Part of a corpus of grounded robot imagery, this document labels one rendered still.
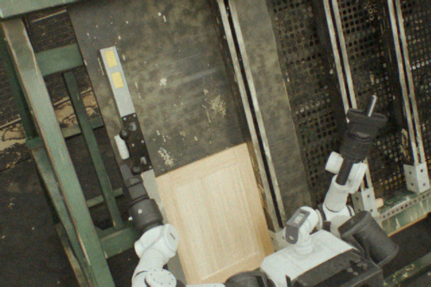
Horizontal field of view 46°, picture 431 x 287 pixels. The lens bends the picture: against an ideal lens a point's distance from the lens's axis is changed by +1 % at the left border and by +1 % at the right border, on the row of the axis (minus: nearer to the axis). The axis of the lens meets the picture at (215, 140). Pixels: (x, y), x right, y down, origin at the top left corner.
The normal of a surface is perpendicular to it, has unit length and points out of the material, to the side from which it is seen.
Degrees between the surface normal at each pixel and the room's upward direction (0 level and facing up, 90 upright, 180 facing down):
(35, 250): 0
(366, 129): 77
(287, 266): 23
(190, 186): 59
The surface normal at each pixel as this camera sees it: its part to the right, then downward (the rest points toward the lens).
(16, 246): 0.00, -0.74
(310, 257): -0.19, -0.91
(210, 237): 0.43, 0.12
